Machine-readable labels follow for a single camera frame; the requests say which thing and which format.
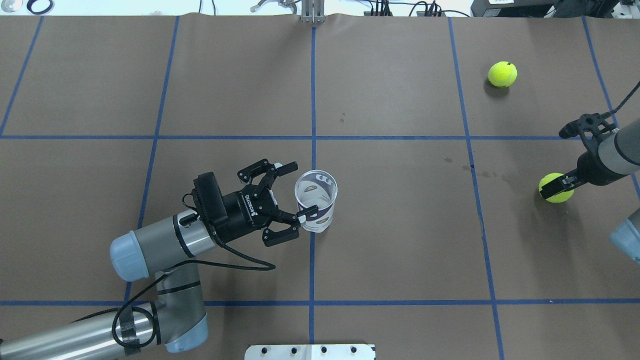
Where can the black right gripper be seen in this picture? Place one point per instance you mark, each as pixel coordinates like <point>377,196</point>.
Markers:
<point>591,168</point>

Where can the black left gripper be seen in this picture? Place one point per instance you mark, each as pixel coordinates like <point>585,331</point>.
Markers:
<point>239,212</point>

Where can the black box with label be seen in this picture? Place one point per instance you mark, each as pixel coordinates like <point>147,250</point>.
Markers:
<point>510,8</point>

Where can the clear tennis ball can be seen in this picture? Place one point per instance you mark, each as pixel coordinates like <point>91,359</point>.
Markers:
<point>317,188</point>

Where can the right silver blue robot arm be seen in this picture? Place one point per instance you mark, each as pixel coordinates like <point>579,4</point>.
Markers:
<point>609,161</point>

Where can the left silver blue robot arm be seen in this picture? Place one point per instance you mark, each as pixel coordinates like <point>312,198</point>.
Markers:
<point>171,311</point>

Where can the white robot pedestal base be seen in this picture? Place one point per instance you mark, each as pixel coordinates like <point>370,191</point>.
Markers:
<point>357,351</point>

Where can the yellow Wilson tennis ball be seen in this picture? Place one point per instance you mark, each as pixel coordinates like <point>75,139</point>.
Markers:
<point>553,189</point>

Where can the aluminium frame post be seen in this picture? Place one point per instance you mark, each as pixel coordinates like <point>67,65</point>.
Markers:
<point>312,11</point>

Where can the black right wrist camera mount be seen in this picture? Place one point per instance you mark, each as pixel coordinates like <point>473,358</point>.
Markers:
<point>589,127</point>

